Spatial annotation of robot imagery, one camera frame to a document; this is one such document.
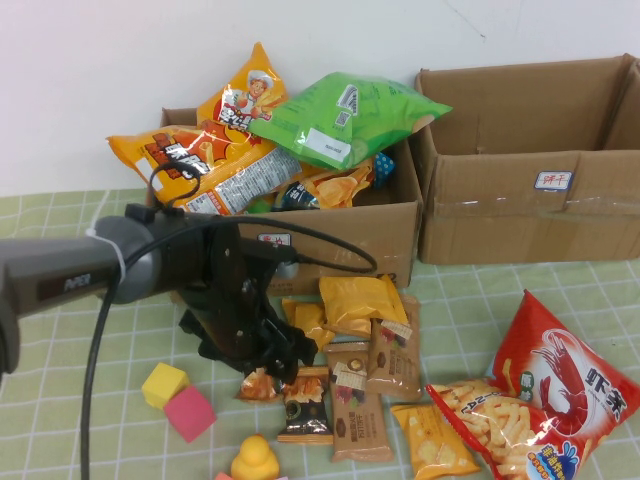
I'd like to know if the yellow cracker packet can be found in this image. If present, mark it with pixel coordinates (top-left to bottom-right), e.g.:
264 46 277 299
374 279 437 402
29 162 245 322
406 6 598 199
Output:
389 402 482 480

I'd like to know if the blue polka-dot potato chips bag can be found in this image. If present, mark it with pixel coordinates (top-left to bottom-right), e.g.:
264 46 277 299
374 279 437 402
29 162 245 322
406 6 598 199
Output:
299 149 397 211

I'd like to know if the black crisps snack packet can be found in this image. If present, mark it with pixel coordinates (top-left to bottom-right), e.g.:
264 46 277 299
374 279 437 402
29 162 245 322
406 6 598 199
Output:
234 367 280 402
276 366 335 445

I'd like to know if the orange fries bag grey text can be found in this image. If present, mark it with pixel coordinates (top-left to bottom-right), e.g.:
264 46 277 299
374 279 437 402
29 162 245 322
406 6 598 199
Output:
105 124 305 220

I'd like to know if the yellow rubber duck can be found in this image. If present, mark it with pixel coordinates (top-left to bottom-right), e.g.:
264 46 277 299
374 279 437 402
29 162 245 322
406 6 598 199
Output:
229 432 281 480

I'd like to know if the dark teal snack bag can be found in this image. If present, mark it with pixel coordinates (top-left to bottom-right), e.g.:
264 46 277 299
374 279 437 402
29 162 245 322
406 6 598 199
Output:
273 182 324 212

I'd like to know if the cardboard box with printed web address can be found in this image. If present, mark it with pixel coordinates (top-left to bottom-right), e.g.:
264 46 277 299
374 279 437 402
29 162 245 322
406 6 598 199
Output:
141 94 424 305

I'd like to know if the yellow foam cube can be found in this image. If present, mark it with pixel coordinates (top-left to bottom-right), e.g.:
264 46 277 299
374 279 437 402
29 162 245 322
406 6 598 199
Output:
141 362 193 411

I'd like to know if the large yellow snack packet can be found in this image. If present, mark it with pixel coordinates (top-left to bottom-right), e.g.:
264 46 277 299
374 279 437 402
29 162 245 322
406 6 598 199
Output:
318 274 412 337

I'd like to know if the black camera cable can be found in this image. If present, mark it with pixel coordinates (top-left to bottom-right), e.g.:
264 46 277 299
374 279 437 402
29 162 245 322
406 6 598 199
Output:
79 158 379 480

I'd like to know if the small yellow snack packet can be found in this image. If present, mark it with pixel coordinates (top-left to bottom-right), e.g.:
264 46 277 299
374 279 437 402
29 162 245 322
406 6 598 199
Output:
280 298 337 354

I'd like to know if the green checked tablecloth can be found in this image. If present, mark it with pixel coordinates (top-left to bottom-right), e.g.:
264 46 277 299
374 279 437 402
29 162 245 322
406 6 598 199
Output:
0 192 640 480

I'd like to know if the red prawn cracker bag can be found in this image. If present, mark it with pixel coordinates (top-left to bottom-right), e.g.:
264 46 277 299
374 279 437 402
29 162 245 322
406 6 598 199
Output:
424 289 640 480

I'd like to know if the orange fries bag with chef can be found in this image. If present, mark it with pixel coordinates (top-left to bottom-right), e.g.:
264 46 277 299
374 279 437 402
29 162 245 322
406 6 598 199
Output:
196 42 290 137

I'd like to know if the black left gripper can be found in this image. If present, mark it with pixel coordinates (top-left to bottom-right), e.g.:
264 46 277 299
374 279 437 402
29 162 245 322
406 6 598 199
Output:
179 224 319 386

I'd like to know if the dark yellow snack packet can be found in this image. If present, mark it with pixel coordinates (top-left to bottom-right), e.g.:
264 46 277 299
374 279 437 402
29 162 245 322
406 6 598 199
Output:
319 319 374 339

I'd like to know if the green chips bag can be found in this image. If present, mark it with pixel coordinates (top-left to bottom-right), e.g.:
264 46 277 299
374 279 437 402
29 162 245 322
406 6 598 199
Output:
247 71 454 171

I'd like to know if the wide taped cardboard box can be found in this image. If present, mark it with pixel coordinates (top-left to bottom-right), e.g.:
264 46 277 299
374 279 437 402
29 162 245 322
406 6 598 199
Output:
412 53 640 266

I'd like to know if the white zip tie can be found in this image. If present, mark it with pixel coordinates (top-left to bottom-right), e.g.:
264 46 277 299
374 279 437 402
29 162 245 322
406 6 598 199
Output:
85 227 127 284

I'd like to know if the pink foam cube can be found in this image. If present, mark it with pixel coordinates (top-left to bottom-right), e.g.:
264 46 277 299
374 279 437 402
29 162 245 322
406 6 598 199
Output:
163 383 219 444

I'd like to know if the brown biscuit packet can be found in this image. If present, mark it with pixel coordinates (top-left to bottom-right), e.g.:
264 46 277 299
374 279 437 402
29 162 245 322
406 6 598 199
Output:
366 293 424 402
323 341 397 463

